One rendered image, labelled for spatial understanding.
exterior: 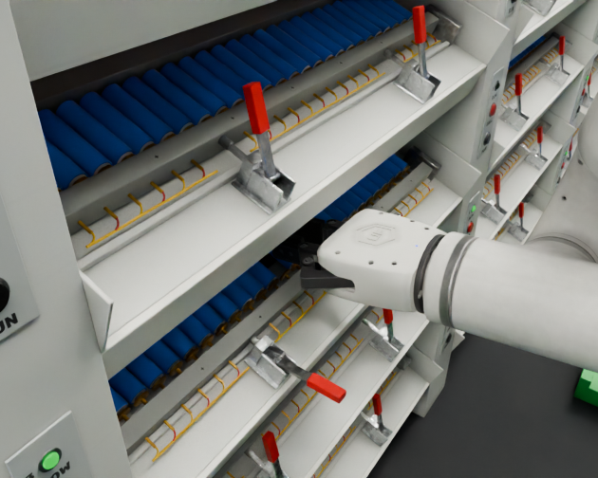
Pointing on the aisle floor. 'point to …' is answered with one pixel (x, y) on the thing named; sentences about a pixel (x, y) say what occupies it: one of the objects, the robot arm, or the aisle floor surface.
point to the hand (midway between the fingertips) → (298, 239)
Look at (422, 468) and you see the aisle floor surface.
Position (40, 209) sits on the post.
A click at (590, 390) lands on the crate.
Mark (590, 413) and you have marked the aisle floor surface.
